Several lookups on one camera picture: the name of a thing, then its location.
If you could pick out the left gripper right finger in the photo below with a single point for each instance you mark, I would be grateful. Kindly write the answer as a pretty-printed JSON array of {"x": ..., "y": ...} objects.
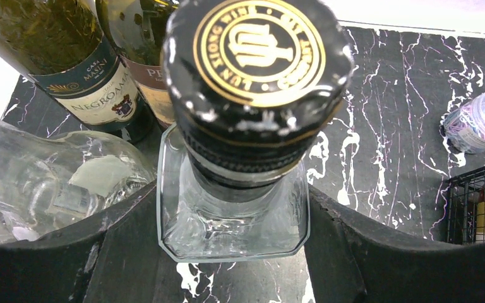
[{"x": 353, "y": 258}]

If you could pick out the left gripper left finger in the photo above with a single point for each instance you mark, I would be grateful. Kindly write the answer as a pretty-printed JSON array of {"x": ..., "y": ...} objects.
[{"x": 112, "y": 256}]

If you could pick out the clear bottle white gold label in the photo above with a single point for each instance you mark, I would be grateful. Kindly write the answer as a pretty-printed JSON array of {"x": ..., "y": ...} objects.
[{"x": 49, "y": 183}]

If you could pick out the clear bottle black gold label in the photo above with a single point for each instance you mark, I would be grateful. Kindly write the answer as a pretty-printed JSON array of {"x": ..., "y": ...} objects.
[{"x": 252, "y": 84}]

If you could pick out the dark green white-label wine bottle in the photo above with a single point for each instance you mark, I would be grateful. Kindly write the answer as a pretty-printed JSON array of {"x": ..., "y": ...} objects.
[{"x": 60, "y": 46}]

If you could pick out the green silver-foil wine bottle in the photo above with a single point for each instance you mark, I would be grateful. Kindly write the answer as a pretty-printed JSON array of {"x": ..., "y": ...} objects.
[{"x": 136, "y": 30}]

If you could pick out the small clear plastic cup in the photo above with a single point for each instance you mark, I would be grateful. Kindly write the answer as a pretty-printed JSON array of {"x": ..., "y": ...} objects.
[{"x": 465, "y": 126}]

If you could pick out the black wire wine rack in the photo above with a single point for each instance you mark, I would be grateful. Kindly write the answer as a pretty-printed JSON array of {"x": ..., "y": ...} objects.
[{"x": 465, "y": 208}]

